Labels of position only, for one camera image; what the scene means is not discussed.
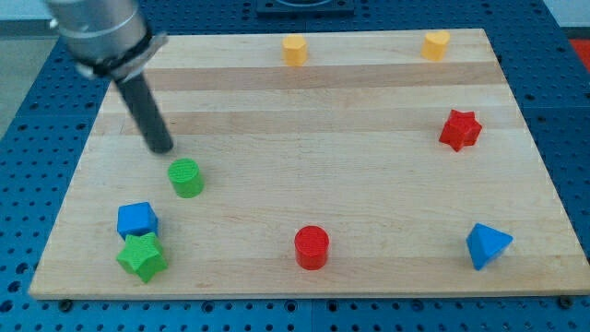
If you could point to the green cylinder block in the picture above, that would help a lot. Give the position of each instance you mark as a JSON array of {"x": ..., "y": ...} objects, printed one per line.
[{"x": 185, "y": 178}]

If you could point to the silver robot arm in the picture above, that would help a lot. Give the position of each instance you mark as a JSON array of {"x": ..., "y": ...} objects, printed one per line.
[{"x": 107, "y": 38}]

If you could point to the blue cube block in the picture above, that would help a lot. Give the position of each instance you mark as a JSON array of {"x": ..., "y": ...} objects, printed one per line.
[{"x": 136, "y": 219}]

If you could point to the wooden board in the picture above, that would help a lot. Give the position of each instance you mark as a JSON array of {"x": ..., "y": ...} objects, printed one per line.
[{"x": 348, "y": 142}]

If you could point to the red cylinder block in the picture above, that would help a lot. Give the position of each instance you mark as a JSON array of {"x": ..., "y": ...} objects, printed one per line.
[{"x": 311, "y": 247}]

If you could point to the yellow pentagon block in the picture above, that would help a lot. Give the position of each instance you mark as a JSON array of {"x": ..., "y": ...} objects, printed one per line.
[{"x": 294, "y": 50}]

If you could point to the red star block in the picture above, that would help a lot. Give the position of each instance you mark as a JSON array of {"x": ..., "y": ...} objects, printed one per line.
[{"x": 460, "y": 130}]

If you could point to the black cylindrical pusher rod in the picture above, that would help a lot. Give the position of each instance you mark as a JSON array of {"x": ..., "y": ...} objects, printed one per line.
[{"x": 140, "y": 102}]

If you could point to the green star block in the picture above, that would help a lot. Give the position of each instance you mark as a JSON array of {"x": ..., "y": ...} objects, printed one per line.
[{"x": 142, "y": 256}]

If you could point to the yellow heart block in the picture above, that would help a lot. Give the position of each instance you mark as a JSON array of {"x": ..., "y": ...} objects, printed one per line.
[{"x": 435, "y": 45}]

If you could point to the blue triangular prism block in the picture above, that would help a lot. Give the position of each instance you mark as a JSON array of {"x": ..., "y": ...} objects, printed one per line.
[{"x": 485, "y": 244}]

